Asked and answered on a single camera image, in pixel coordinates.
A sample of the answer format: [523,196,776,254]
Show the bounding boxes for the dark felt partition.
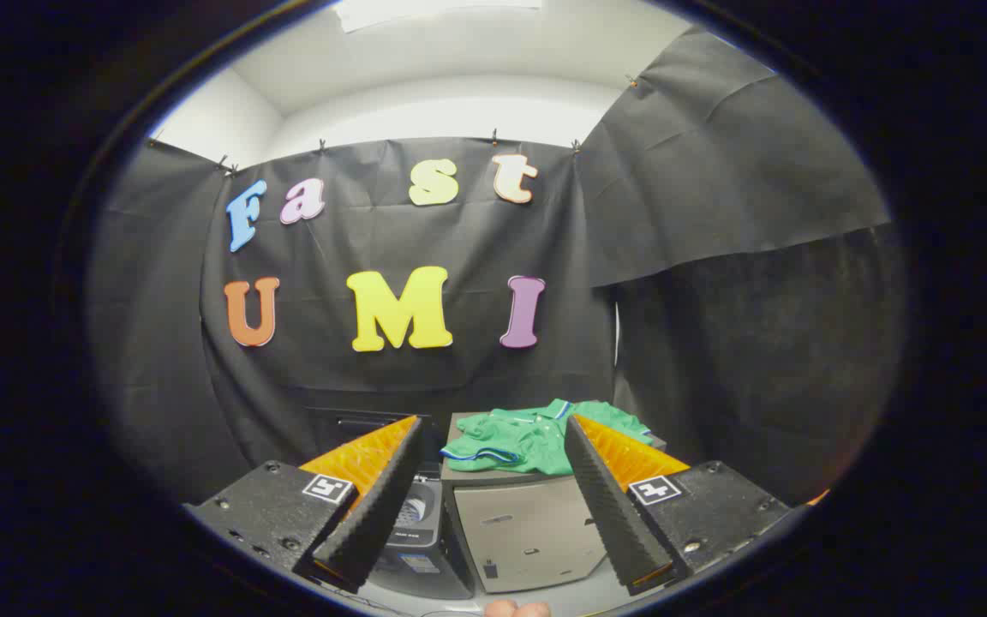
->
[613,225,910,506]

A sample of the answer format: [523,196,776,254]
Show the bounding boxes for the white ceiling light panel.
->
[335,0,543,33]

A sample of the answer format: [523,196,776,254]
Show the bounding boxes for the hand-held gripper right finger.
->
[564,415,803,596]

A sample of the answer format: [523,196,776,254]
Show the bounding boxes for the dark grey washing machine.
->
[305,407,477,601]

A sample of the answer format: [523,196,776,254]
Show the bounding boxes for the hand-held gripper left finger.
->
[185,416,424,592]

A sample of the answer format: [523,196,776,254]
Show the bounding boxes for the black backdrop cloth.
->
[87,26,897,506]

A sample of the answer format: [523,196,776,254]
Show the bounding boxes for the green polo shirt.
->
[440,398,655,476]

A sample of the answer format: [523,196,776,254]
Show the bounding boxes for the grey metal cabinet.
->
[440,411,667,594]

